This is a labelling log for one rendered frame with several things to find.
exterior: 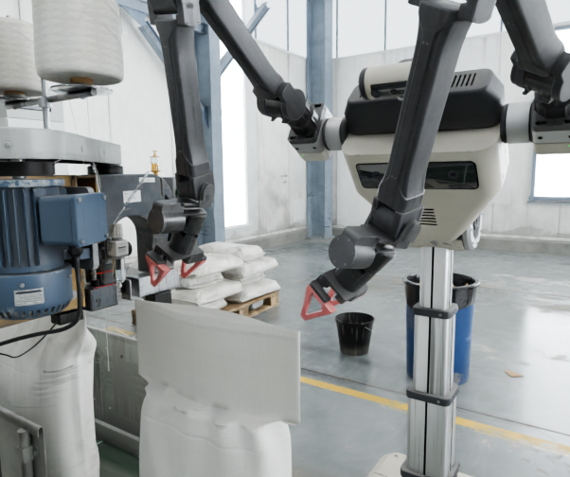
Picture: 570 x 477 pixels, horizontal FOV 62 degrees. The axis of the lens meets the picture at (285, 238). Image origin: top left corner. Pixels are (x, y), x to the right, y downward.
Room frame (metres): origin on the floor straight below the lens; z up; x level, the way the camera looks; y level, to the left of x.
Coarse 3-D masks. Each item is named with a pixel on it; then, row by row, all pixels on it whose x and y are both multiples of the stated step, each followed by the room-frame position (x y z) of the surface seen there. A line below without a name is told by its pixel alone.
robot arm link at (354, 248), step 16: (368, 224) 0.85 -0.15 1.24; (416, 224) 0.80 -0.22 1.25; (336, 240) 0.80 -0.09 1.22; (352, 240) 0.77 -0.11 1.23; (368, 240) 0.79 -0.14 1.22; (384, 240) 0.80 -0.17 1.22; (400, 240) 0.80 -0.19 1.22; (336, 256) 0.79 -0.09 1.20; (352, 256) 0.77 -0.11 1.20; (368, 256) 0.79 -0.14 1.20
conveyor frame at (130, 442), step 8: (96, 424) 1.68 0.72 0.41; (104, 424) 1.67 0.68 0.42; (96, 432) 1.69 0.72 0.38; (104, 432) 1.66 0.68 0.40; (112, 432) 1.63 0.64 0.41; (120, 432) 1.61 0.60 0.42; (104, 440) 1.66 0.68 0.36; (112, 440) 1.63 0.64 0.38; (120, 440) 1.61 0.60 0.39; (128, 440) 1.58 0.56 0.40; (136, 440) 1.56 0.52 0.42; (120, 448) 1.61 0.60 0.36; (128, 448) 1.58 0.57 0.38; (136, 448) 1.56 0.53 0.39; (136, 456) 1.56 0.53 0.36
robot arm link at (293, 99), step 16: (160, 0) 0.94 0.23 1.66; (208, 0) 0.99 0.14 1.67; (224, 0) 1.03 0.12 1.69; (208, 16) 1.03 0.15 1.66; (224, 16) 1.03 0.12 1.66; (224, 32) 1.05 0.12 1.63; (240, 32) 1.07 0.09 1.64; (240, 48) 1.08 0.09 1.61; (256, 48) 1.12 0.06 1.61; (240, 64) 1.13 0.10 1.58; (256, 64) 1.12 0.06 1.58; (256, 80) 1.15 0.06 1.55; (272, 80) 1.17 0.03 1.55; (256, 96) 1.24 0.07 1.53; (272, 96) 1.18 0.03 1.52; (288, 96) 1.18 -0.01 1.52; (304, 96) 1.23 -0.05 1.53; (288, 112) 1.20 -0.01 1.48
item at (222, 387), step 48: (144, 336) 1.18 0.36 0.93; (192, 336) 1.04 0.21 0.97; (240, 336) 0.98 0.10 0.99; (288, 336) 0.94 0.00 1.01; (192, 384) 1.04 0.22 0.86; (240, 384) 0.98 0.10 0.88; (288, 384) 0.94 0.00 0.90; (144, 432) 1.08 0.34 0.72; (192, 432) 0.98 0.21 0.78; (240, 432) 0.94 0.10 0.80; (288, 432) 1.00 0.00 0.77
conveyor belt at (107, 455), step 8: (96, 440) 1.63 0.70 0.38; (104, 448) 1.58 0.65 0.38; (112, 448) 1.58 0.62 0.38; (104, 456) 1.53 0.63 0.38; (112, 456) 1.53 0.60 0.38; (120, 456) 1.52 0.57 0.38; (128, 456) 1.52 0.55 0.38; (104, 464) 1.48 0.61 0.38; (112, 464) 1.48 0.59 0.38; (120, 464) 1.48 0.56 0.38; (128, 464) 1.48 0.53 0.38; (136, 464) 1.48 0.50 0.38; (104, 472) 1.44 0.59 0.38; (112, 472) 1.44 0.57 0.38; (120, 472) 1.43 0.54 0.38; (128, 472) 1.43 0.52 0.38; (136, 472) 1.43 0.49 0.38
